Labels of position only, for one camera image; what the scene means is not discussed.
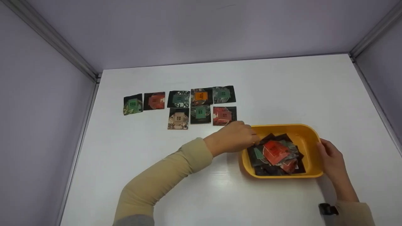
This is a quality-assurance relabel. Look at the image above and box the person's right hand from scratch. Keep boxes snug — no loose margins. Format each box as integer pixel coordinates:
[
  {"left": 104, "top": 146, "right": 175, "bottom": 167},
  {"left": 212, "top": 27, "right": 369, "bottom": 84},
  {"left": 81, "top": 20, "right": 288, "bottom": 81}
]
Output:
[{"left": 317, "top": 138, "right": 359, "bottom": 202}]

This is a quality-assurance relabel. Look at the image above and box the person's left hand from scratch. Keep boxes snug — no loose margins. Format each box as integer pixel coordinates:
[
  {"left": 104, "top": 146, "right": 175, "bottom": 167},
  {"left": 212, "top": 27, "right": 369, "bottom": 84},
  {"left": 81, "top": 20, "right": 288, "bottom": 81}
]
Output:
[{"left": 204, "top": 121, "right": 261, "bottom": 158}]

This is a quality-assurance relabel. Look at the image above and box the yellow plastic bin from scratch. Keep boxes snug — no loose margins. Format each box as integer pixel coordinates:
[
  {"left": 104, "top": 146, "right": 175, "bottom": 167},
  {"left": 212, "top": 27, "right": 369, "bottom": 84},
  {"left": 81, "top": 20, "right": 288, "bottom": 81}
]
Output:
[{"left": 241, "top": 124, "right": 324, "bottom": 179}]

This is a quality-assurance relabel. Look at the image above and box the person's right forearm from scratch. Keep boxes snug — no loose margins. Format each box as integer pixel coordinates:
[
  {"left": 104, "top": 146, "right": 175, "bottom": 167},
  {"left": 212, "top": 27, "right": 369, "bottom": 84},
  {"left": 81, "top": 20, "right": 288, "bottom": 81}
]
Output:
[{"left": 334, "top": 201, "right": 376, "bottom": 226}]

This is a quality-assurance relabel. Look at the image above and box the person's left forearm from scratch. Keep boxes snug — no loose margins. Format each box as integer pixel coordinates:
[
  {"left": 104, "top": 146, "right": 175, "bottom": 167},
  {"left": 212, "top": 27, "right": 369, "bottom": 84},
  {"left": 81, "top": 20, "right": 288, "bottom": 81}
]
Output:
[{"left": 113, "top": 137, "right": 214, "bottom": 226}]

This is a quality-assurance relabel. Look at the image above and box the pile of assorted packets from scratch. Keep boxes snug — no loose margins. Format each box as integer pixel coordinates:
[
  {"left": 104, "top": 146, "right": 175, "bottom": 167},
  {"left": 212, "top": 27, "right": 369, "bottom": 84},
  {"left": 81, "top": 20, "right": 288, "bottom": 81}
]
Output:
[{"left": 247, "top": 133, "right": 306, "bottom": 176}]

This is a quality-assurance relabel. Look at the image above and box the square packet, red label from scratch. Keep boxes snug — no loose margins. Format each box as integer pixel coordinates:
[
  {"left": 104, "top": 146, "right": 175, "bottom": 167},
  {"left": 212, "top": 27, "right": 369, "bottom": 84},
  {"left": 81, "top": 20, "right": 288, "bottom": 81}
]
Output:
[
  {"left": 144, "top": 92, "right": 166, "bottom": 111},
  {"left": 213, "top": 106, "right": 238, "bottom": 126}
]

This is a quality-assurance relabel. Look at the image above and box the square packet, grey-green label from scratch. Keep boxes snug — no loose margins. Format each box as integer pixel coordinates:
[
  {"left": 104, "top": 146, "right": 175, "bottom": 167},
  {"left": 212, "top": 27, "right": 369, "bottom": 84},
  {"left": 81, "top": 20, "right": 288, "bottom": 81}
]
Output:
[{"left": 213, "top": 85, "right": 236, "bottom": 104}]

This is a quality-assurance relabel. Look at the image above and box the black wrist band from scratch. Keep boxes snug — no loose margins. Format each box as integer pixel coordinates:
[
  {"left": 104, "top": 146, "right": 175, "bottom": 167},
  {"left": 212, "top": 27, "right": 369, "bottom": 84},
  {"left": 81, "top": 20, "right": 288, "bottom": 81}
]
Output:
[{"left": 318, "top": 203, "right": 340, "bottom": 216}]

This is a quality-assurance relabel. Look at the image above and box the square packet, orange label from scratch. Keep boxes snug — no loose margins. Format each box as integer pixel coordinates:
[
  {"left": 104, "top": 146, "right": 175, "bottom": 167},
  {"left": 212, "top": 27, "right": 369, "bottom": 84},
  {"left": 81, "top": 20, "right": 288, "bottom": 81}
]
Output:
[{"left": 191, "top": 88, "right": 214, "bottom": 105}]

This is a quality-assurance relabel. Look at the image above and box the square packet, beige label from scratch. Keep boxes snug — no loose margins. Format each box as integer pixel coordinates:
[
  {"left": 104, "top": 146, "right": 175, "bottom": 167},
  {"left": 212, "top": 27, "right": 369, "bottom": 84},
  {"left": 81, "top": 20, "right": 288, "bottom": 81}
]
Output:
[{"left": 167, "top": 108, "right": 190, "bottom": 130}]

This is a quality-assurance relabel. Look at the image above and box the square packet, teal label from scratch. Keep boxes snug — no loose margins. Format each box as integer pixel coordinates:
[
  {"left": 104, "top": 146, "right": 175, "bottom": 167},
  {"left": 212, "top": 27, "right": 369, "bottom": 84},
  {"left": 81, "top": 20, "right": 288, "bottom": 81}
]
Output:
[{"left": 167, "top": 91, "right": 191, "bottom": 109}]

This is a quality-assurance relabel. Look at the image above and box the square packet, bright green label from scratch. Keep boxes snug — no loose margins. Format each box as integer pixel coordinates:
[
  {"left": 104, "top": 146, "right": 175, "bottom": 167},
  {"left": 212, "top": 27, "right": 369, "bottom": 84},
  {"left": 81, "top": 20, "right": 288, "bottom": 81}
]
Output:
[{"left": 123, "top": 94, "right": 144, "bottom": 116}]

